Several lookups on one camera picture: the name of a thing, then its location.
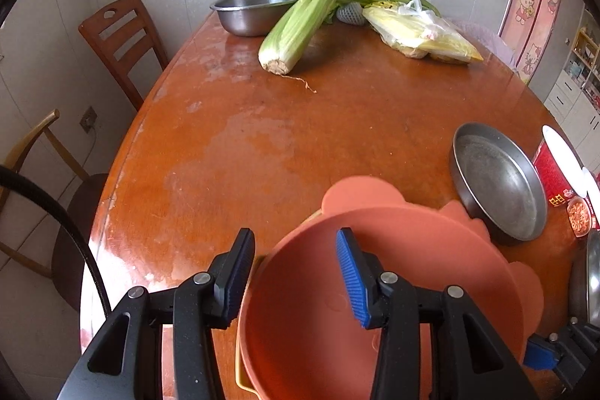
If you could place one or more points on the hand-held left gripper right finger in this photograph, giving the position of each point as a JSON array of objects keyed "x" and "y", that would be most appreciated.
[{"x": 351, "y": 283}]

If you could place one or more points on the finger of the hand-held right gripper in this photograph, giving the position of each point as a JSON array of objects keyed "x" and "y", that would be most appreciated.
[{"x": 541, "y": 352}]

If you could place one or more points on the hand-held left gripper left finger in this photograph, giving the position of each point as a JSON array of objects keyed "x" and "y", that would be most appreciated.
[{"x": 236, "y": 285}]

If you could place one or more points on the orange bear-eared bowl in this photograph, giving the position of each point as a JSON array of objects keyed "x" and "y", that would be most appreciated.
[{"x": 304, "y": 334}]

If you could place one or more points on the steel plate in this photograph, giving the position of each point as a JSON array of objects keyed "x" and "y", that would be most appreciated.
[{"x": 586, "y": 278}]

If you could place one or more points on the round steel pan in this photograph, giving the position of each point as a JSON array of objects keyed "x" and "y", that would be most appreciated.
[{"x": 501, "y": 184}]

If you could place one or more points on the white bowl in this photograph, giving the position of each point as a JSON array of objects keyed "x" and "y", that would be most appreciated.
[{"x": 588, "y": 179}]

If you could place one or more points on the small bowl of shrimp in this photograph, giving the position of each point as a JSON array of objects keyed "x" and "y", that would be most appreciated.
[{"x": 579, "y": 216}]

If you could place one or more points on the light wooden chair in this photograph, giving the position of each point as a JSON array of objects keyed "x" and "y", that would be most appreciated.
[{"x": 79, "y": 212}]

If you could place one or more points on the red paper bowl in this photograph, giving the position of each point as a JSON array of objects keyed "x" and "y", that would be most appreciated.
[{"x": 548, "y": 172}]

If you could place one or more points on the bag of corn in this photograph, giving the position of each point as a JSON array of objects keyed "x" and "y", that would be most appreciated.
[{"x": 422, "y": 34}]

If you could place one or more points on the large celery bunch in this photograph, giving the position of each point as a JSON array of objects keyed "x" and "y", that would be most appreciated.
[{"x": 300, "y": 20}]

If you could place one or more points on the white display cabinet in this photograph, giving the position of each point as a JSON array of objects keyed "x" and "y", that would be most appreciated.
[{"x": 574, "y": 86}]

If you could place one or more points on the fruit in foam net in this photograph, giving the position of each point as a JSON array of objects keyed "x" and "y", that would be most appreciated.
[{"x": 351, "y": 13}]

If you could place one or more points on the steel basin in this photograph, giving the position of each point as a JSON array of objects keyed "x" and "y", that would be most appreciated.
[{"x": 253, "y": 13}]

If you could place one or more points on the purple cloth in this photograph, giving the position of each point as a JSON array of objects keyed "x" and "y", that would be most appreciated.
[{"x": 492, "y": 44}]

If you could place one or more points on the brown wooden chair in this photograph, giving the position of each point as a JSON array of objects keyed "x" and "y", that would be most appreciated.
[{"x": 110, "y": 18}]

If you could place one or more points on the pink cartoon cat fridge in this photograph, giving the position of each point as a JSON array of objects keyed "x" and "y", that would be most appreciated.
[{"x": 527, "y": 6}]

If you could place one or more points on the low wall outlet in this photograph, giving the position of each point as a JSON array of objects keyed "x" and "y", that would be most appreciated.
[{"x": 87, "y": 119}]

